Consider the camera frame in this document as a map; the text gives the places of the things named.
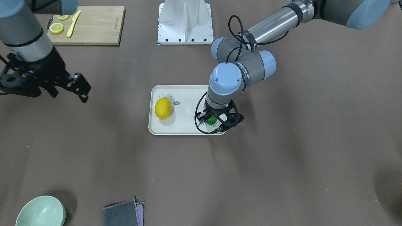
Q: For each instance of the white rabbit print tray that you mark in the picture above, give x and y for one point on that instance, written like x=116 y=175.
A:
x=184 y=99

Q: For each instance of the wooden cutting board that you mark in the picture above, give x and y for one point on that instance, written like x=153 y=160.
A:
x=95 y=26

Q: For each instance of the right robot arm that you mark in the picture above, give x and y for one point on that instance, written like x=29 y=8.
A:
x=21 y=32

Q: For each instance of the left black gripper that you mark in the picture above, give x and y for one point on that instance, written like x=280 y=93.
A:
x=215 y=111

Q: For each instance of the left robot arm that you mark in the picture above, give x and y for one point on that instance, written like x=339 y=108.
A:
x=241 y=66

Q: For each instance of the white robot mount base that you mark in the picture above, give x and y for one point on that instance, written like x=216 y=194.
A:
x=185 y=22

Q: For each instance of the yellow plastic knife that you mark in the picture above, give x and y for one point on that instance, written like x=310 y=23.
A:
x=72 y=26

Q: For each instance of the yellow lemon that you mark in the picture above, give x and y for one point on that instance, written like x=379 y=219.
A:
x=163 y=108

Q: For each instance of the grey folded cloth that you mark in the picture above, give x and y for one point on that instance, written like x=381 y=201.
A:
x=128 y=213

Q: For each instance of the lemon slice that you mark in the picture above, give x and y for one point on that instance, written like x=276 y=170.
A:
x=62 y=17
x=56 y=28

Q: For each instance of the mint green bowl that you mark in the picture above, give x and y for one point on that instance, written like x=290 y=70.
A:
x=42 y=211

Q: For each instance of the green lime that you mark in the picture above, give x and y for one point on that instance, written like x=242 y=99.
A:
x=212 y=120

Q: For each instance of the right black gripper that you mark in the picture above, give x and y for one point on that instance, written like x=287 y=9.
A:
x=50 y=67

